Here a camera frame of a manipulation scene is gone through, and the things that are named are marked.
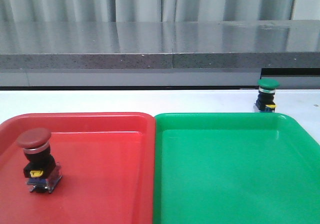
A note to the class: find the red plastic tray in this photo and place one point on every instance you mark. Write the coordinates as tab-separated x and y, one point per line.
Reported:
107	163

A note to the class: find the green plastic tray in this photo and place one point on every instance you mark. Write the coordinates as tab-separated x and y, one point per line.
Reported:
235	168

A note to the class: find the white pleated curtain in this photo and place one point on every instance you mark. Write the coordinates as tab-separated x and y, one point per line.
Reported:
144	10

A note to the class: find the grey stone counter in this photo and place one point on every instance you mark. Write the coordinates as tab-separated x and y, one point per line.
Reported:
159	55

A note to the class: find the red mushroom push button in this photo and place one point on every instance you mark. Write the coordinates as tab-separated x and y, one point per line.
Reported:
42	172

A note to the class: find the green mushroom push button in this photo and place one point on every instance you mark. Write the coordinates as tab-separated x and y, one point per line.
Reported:
266	92

